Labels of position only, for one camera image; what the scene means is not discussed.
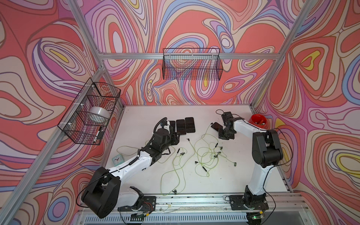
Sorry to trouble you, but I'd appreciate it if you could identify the black phone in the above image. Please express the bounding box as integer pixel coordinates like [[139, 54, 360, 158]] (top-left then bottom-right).
[[185, 117, 196, 134], [211, 122, 223, 132], [176, 119, 187, 135], [168, 121, 176, 133]]

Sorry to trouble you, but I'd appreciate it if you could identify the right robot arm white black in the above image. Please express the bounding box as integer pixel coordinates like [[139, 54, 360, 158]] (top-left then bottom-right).
[[218, 112, 283, 209]]

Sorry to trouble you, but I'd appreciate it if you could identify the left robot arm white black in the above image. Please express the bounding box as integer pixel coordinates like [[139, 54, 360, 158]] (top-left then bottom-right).
[[78, 117, 180, 218]]

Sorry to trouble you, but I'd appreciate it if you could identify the red cylindrical cup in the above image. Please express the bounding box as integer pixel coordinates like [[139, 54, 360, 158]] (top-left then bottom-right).
[[249, 114, 268, 129]]

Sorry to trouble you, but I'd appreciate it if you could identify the small teal alarm clock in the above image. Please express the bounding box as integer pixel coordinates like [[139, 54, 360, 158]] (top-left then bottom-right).
[[112, 154, 124, 167]]

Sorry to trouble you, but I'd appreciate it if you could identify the white tape roll in basket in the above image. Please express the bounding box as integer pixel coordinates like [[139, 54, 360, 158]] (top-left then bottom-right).
[[88, 106, 110, 123]]

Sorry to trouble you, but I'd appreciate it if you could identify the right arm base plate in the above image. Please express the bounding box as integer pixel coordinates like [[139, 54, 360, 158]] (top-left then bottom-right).
[[228, 193, 269, 211]]

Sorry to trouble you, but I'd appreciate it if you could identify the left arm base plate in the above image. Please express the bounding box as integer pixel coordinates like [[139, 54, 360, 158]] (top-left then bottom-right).
[[117, 196, 157, 213]]

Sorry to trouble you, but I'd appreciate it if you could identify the black wire basket on back wall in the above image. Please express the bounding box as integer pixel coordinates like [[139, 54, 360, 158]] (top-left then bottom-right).
[[162, 47, 223, 81]]

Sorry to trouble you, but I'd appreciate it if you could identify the black wire basket on wall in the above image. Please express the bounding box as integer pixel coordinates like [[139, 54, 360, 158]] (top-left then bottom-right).
[[58, 78, 121, 145], [162, 47, 223, 81]]

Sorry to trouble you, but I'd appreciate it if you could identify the black wire basket on left wall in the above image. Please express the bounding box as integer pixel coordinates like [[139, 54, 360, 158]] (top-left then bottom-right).
[[58, 78, 121, 145]]

